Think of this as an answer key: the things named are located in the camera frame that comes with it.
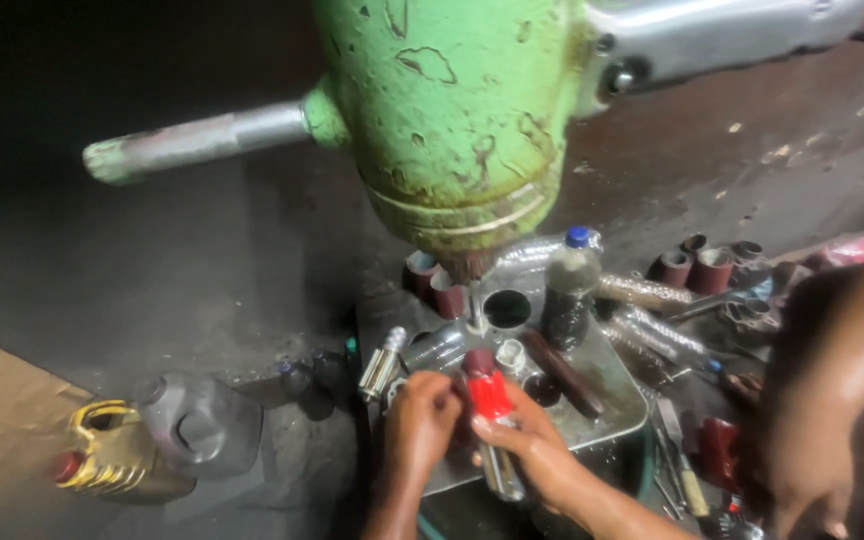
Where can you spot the person's right hand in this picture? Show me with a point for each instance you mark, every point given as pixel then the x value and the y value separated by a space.
pixel 541 457

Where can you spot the person's left hand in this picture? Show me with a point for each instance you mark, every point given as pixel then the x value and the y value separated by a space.
pixel 417 431

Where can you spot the person's left fingers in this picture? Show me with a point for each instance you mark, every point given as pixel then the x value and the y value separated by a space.
pixel 436 390

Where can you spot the red capped clear tube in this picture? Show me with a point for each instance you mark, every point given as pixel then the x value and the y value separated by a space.
pixel 489 394

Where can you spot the clear glass cylinder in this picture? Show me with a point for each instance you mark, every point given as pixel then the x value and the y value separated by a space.
pixel 436 346

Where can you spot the silver metal cylinder tool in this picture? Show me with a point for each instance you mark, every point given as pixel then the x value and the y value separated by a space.
pixel 381 365

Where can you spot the small white capped bottle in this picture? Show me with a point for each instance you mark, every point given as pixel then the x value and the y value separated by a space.
pixel 510 355

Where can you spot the maroon sanding sleeve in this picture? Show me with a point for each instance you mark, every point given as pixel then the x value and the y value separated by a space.
pixel 672 270
pixel 448 297
pixel 421 276
pixel 711 271

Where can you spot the dark bottle with green cap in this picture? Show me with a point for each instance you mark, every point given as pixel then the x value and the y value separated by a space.
pixel 331 371

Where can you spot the drill chuck with bit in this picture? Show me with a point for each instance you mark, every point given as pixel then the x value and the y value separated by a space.
pixel 472 281

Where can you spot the dark brown rod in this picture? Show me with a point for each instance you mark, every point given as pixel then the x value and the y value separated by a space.
pixel 563 375

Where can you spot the dark bottle with blue cap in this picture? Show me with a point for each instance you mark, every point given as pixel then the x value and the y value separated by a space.
pixel 295 379

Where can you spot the upright bottle with blue cap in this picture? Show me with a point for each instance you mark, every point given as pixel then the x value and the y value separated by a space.
pixel 570 289

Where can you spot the grey metal drill table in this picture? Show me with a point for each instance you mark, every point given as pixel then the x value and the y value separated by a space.
pixel 604 382

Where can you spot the clear bottle with blue cap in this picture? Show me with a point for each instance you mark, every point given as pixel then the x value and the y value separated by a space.
pixel 664 341

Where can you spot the grey plastic jug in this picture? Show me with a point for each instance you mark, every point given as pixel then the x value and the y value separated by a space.
pixel 203 424

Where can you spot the green drill press head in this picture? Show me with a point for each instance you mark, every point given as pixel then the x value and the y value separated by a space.
pixel 454 112

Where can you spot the red metal part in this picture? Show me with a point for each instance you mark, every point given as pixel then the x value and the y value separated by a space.
pixel 718 454

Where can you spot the heap of dark sanding sleeves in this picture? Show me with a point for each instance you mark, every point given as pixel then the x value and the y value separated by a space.
pixel 747 289

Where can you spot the gold oil jug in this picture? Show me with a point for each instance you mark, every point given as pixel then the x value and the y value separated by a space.
pixel 113 457

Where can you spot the grey drill press lever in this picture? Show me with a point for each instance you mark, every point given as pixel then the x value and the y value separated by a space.
pixel 199 139

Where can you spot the pink plastic bag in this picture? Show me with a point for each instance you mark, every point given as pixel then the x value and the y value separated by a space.
pixel 848 251

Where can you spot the brown cardboard sheet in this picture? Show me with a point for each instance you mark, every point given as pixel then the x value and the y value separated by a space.
pixel 1 435

